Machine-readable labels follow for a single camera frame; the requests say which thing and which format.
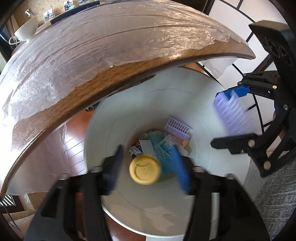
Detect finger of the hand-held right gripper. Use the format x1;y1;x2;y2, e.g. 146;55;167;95
216;71;281;102
211;107;290;178

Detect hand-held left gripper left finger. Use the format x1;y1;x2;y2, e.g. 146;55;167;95
24;145;124;241

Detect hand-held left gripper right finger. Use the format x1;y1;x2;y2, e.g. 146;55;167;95
170;146;270;241

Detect grey rug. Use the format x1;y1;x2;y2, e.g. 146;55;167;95
254;171;296;241

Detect purple ribbed plastic tray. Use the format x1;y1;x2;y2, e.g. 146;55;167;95
165;117;192;139
213;90;255;136

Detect white cup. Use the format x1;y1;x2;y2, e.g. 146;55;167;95
9;16;38;45

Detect cardboard box with barcode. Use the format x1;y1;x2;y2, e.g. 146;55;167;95
172;136;190;148

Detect yellow round lid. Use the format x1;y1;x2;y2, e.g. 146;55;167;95
129;155;162;185

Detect white trash bin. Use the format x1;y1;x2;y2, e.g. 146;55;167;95
83;67;251;237

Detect white printed packet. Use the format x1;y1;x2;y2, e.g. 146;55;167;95
139;139;154;156

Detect blue printed card packet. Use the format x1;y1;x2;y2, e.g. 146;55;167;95
129;146;145;160

